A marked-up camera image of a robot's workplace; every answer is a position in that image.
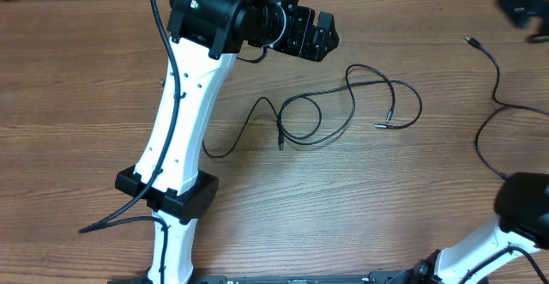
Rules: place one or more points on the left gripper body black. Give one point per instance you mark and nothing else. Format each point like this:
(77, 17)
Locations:
(293, 38)

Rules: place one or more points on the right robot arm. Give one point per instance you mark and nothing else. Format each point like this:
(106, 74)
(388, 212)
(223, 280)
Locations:
(518, 228)

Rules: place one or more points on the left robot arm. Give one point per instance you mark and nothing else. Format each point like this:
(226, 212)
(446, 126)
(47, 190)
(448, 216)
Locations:
(205, 37)

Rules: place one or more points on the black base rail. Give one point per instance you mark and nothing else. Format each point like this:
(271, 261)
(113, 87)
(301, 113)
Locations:
(374, 277)

